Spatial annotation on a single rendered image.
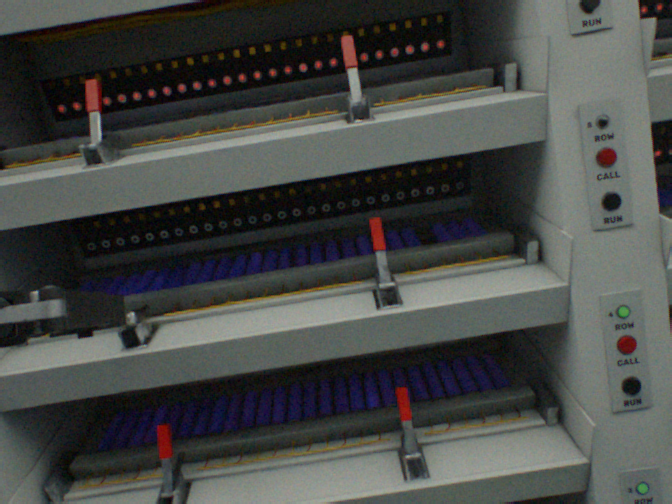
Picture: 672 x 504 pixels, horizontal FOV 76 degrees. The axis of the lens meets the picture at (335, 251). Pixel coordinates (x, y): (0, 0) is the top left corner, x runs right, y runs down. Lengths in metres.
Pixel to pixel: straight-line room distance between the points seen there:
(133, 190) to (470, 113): 0.34
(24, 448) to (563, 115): 0.67
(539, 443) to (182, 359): 0.39
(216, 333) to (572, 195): 0.38
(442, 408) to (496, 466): 0.08
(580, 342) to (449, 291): 0.14
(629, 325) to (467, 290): 0.16
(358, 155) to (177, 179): 0.18
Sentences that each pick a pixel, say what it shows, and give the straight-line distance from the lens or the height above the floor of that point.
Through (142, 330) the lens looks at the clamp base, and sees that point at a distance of 0.49.
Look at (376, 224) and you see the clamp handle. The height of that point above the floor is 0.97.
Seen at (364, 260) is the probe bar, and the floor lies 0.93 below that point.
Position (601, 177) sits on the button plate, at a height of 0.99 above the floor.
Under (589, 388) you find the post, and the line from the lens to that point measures 0.53.
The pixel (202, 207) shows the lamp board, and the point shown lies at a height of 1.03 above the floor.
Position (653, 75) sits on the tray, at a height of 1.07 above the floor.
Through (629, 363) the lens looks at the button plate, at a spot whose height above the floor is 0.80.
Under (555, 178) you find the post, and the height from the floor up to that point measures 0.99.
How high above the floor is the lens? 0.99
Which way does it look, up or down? 5 degrees down
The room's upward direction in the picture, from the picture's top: 9 degrees counter-clockwise
